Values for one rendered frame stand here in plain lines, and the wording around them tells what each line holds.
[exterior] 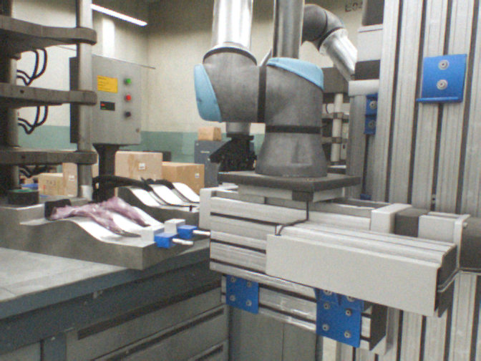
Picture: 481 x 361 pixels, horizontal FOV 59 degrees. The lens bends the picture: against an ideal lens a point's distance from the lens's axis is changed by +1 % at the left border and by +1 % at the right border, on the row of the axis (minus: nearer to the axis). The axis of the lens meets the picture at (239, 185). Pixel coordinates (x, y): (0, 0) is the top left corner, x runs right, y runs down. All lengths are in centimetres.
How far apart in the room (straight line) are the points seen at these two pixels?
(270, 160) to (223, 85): 17
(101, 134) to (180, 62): 805
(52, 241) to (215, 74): 61
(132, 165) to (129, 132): 304
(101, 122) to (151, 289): 110
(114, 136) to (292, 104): 140
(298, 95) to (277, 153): 12
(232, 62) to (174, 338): 81
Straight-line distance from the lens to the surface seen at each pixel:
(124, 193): 151
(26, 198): 131
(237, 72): 86
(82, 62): 192
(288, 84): 84
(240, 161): 126
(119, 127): 214
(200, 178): 653
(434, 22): 96
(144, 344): 126
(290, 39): 113
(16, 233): 126
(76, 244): 112
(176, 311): 129
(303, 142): 84
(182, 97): 990
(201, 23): 987
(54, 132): 907
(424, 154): 92
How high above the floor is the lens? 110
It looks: 6 degrees down
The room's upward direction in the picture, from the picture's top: 2 degrees clockwise
